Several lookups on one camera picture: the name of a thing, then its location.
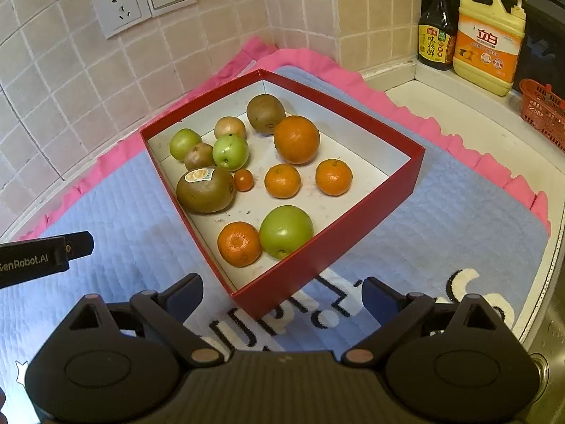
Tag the round orange mandarin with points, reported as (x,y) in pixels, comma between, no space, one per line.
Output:
(239,244)

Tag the large orange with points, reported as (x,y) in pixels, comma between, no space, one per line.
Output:
(296,140)

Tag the red plastic basket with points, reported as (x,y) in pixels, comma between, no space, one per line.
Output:
(540,110)

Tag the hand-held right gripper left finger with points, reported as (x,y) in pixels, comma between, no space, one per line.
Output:
(190,291)

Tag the red cardboard box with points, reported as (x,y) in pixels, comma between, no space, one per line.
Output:
(335,247)

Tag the brown passion fruit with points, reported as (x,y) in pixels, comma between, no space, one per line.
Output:
(197,157)

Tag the small mandarin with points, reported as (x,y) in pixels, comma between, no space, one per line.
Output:
(282,180)

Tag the medium green fruit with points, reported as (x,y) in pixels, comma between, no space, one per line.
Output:
(230,151)

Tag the plain brown kiwi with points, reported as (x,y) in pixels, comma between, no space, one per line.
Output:
(265,114)

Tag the kiwi with sticker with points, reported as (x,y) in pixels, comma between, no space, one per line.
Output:
(205,192)

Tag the blue mat pink ruffled edge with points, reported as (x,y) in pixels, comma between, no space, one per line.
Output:
(132,212)

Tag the tiny orange kumquat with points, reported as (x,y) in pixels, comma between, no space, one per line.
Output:
(243,180)

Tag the mandarin with stem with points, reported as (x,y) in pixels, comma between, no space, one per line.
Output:
(334,177)

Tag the dark soy sauce bottle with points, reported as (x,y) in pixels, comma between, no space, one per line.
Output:
(437,44)

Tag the large green apple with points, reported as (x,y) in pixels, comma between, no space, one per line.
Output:
(286,232)

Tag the stainless steel sink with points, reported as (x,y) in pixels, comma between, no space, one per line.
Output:
(551,318)

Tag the small green fruit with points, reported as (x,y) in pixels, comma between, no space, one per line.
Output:
(184,143)

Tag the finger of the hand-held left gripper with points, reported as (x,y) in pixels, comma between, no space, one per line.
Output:
(79,245)

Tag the tan passion fruit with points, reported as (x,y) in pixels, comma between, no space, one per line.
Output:
(229,126)

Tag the yellow detergent bottle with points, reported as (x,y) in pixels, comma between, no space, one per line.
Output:
(485,53)

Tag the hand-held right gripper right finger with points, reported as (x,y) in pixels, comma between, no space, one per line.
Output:
(375,293)

